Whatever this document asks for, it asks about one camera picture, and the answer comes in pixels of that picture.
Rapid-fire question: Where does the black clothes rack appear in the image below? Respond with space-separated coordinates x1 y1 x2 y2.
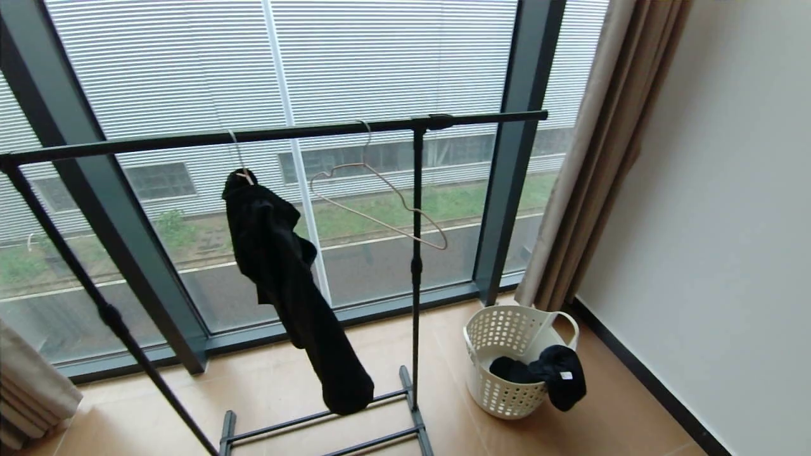
0 111 549 456

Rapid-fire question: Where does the heap of clothes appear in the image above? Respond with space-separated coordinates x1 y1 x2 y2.
489 345 587 412

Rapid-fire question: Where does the black garment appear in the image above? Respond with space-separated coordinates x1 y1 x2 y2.
222 168 375 416

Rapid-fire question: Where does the pink clothes hanger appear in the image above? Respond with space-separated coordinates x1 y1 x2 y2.
227 130 255 186
309 120 449 251

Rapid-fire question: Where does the white laundry basket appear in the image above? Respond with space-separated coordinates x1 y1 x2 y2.
463 305 580 420

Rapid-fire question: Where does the beige curtain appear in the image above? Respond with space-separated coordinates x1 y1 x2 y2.
0 317 83 452
514 0 694 312

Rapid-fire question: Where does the window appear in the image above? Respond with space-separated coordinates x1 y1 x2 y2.
0 0 609 384

